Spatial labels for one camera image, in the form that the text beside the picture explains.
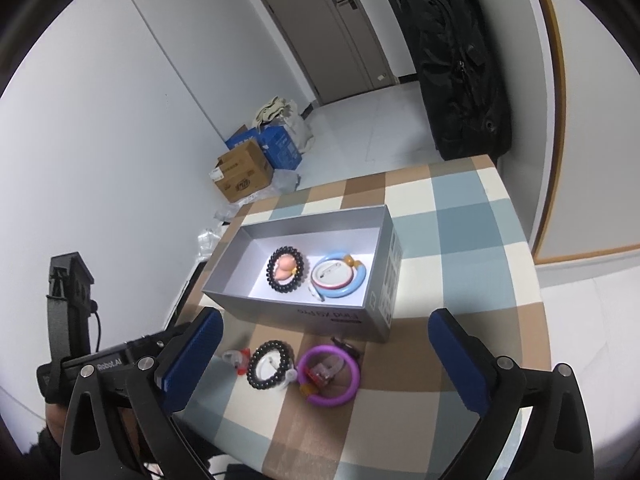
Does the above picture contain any white fabric bag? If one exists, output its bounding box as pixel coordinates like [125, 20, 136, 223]
[252, 96, 314, 154]

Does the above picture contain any person's left hand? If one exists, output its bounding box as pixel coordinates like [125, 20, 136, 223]
[41, 403, 67, 456]

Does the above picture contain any grey door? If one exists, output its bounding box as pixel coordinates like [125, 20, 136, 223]
[260, 0, 395, 104]

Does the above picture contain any blue cardboard box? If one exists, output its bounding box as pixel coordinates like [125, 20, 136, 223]
[226, 126, 302, 170]

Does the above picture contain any black hanging coat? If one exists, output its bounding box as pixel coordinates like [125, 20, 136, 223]
[399, 0, 512, 162]

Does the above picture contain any brown cardboard box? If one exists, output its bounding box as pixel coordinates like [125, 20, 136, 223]
[209, 139, 273, 203]

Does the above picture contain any grey cardboard box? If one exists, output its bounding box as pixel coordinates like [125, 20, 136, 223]
[203, 205, 402, 342]

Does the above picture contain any purple bangle bracelet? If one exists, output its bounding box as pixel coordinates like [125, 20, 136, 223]
[297, 342, 362, 408]

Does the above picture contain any black bead bracelet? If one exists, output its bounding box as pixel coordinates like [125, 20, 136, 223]
[246, 339, 296, 391]

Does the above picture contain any white plastic wrap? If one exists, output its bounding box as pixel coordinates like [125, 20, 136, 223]
[196, 169, 300, 262]

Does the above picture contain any light blue bangle bracelet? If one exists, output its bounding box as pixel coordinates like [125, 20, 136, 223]
[308, 250, 370, 302]

